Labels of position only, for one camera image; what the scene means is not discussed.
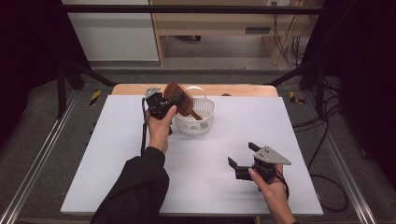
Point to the light wooden desk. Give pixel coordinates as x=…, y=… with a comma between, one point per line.
x=214, y=21

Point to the brown wooden hairbrush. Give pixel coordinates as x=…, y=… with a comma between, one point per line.
x=182, y=98

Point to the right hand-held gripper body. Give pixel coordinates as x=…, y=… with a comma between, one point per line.
x=264, y=168

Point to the wooden table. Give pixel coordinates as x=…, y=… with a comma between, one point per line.
x=130, y=89

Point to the black curtain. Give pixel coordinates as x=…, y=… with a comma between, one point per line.
x=28, y=46
x=367, y=77

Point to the yellow black tape strip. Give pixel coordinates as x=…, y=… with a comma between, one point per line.
x=95, y=97
x=293, y=98

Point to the person's left hand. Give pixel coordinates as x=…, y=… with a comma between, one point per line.
x=159, y=130

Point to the white plastic basket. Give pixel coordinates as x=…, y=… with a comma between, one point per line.
x=196, y=123

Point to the black horizontal bar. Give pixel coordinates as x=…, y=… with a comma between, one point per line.
x=186, y=9

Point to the black metal stand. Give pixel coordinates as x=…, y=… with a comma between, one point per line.
x=61, y=90
x=319, y=90

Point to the person's right hand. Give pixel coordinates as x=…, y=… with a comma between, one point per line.
x=271, y=189

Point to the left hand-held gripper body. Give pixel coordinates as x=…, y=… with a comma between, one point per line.
x=155, y=104

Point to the white cabinet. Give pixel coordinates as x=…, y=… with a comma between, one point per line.
x=115, y=37

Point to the aluminium rail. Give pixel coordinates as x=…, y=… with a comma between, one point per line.
x=345, y=174
x=37, y=158

